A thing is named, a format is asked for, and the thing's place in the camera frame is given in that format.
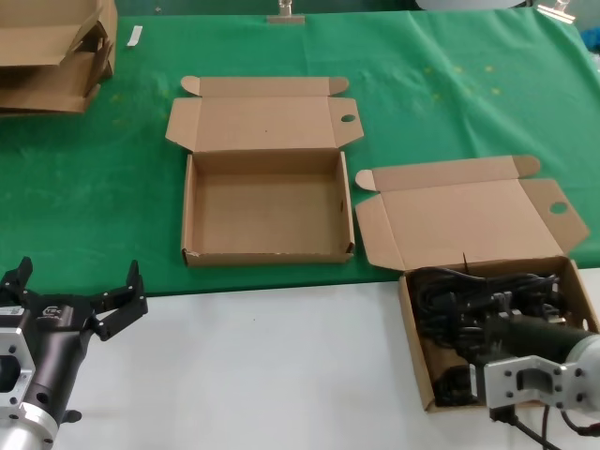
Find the pile of black cables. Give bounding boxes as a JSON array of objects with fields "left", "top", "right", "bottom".
[{"left": 414, "top": 308, "right": 498, "bottom": 408}]

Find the silver right camera mount bracket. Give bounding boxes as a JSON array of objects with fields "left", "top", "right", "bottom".
[{"left": 481, "top": 354, "right": 585, "bottom": 414}]

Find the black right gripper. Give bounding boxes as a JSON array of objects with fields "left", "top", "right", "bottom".
[{"left": 472, "top": 290, "right": 595, "bottom": 366}]

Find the green table cloth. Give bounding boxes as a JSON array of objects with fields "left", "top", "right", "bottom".
[{"left": 0, "top": 9, "right": 600, "bottom": 297}]

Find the silver left camera mount bracket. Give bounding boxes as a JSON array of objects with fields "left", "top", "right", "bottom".
[{"left": 0, "top": 307, "right": 38, "bottom": 410}]

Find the stacked cardboard box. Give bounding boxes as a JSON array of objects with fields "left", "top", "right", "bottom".
[
  {"left": 0, "top": 37, "right": 116, "bottom": 115},
  {"left": 0, "top": 0, "right": 118, "bottom": 70}
]

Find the silver camera mount bracket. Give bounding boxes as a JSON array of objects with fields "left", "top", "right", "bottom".
[
  {"left": 481, "top": 354, "right": 585, "bottom": 414},
  {"left": 0, "top": 307, "right": 38, "bottom": 410}
]

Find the open cardboard box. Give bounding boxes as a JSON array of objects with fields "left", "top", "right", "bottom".
[
  {"left": 164, "top": 76, "right": 366, "bottom": 268},
  {"left": 354, "top": 155, "right": 600, "bottom": 413}
]

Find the metal table clamp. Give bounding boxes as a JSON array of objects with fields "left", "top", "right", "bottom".
[
  {"left": 535, "top": 0, "right": 577, "bottom": 23},
  {"left": 266, "top": 0, "right": 307, "bottom": 24}
]

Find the black robot cable silver connector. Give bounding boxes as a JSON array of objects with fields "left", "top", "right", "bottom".
[{"left": 488, "top": 405, "right": 600, "bottom": 450}]

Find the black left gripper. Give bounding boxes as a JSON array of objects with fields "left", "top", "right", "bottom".
[{"left": 0, "top": 256, "right": 149, "bottom": 424}]

